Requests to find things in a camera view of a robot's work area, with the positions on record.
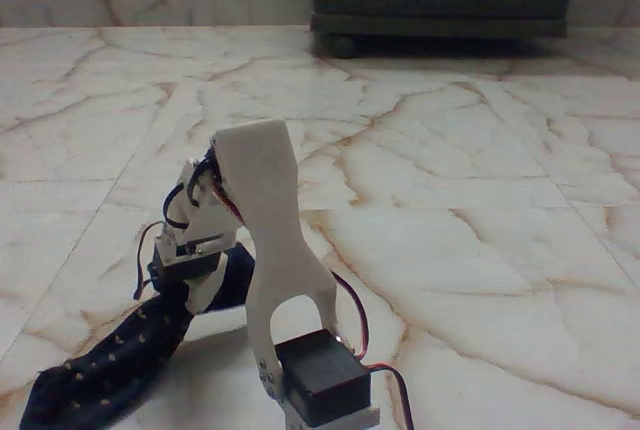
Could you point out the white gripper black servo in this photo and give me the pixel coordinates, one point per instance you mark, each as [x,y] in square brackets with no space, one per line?
[186,266]

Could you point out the navy blue patterned sock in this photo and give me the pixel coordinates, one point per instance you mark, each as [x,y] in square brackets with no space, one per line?
[125,350]

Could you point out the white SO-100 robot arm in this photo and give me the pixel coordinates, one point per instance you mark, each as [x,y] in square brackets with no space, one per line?
[265,190]

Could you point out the black caster wheel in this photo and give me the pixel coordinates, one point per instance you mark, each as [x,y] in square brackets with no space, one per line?
[342,46]

